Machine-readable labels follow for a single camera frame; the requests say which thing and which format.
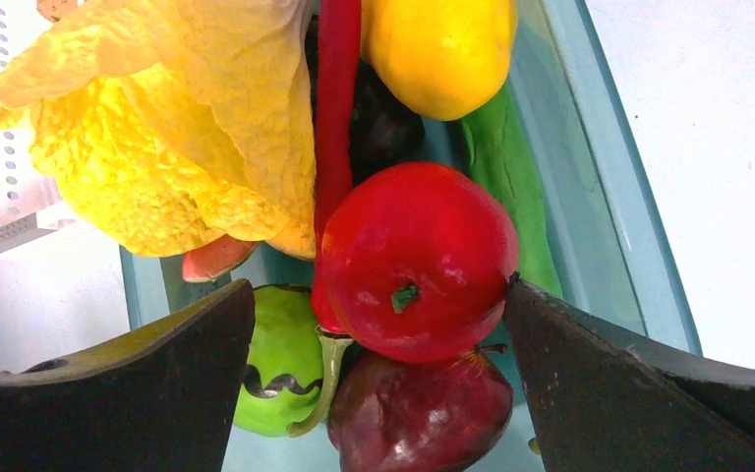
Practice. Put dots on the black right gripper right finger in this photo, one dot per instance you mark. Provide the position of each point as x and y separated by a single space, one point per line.
605 398

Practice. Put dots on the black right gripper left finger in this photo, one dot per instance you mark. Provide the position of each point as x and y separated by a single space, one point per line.
158 398

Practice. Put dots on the yellow toy cabbage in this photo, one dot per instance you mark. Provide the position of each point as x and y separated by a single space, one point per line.
168 124

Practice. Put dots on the yellow toy pear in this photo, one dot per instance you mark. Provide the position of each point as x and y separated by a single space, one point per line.
442 59

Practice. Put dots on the red toy pepper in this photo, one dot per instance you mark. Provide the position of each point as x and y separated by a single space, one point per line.
339 54

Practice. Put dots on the green toy ball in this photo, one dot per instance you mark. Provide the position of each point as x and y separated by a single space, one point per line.
283 375

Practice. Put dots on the watermelon slice toy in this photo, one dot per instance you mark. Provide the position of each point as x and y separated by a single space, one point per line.
208 262

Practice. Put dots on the teal plastic tub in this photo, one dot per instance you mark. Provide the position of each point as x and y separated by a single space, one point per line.
608 245

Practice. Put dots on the dark red toy apple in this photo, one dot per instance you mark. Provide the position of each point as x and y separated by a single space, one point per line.
440 416

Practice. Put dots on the white plastic basket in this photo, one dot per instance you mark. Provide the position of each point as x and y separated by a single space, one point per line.
30 205

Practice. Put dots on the green toy cucumber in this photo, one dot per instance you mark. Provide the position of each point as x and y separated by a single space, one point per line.
501 160

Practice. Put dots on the dark purple toy eggplant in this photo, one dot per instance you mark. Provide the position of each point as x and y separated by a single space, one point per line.
383 131

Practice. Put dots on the slice of toasted bread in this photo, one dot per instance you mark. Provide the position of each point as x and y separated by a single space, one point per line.
54 10

